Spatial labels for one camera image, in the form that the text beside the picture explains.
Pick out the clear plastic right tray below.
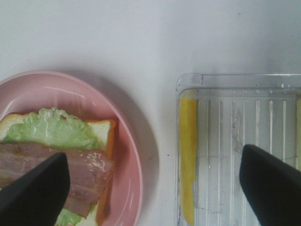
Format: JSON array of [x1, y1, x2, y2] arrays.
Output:
[[175, 73, 301, 226]]

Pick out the brown bacon strip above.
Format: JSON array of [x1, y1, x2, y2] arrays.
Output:
[[0, 143, 113, 217]]

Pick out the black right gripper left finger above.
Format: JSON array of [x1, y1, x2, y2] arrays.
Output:
[[0, 153, 70, 226]]

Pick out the green lettuce leaf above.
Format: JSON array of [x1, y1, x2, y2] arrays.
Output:
[[2, 106, 101, 226]]

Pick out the toast bread slice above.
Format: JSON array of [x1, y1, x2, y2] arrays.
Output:
[[0, 113, 118, 226], [295, 91, 301, 170]]

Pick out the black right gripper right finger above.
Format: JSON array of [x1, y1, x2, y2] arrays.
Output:
[[239, 144, 301, 226]]

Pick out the standing toast bread slice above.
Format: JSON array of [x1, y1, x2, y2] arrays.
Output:
[[295, 91, 301, 170]]

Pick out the yellow cheese slice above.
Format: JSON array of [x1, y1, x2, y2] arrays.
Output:
[[179, 97, 197, 226]]

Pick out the pink round plate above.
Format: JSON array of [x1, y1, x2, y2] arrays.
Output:
[[0, 71, 143, 226]]

